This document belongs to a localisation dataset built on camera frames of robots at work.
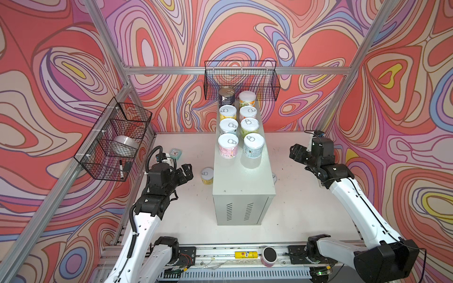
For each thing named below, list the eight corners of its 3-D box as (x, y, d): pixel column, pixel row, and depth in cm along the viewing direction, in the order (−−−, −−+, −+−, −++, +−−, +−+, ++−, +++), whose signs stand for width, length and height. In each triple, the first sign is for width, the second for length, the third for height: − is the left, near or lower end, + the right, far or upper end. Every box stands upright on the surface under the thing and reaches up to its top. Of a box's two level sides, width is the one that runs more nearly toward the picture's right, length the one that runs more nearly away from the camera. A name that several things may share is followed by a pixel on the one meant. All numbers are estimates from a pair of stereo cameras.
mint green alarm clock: (170, 159, 108) (169, 157, 106) (172, 150, 112) (171, 148, 111) (180, 159, 108) (179, 157, 106) (182, 150, 112) (181, 148, 111)
